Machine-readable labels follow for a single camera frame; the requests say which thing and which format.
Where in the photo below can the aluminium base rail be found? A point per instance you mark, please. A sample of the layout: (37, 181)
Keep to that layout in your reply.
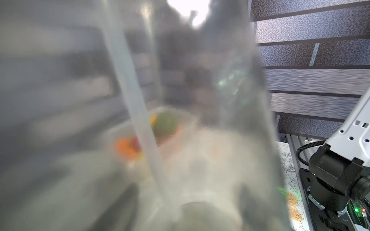
(294, 143)

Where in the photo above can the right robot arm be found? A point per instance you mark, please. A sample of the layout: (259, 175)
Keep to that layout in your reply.
(337, 178)

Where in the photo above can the grey spray bottle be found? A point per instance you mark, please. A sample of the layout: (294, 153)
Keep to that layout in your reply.
(136, 116)

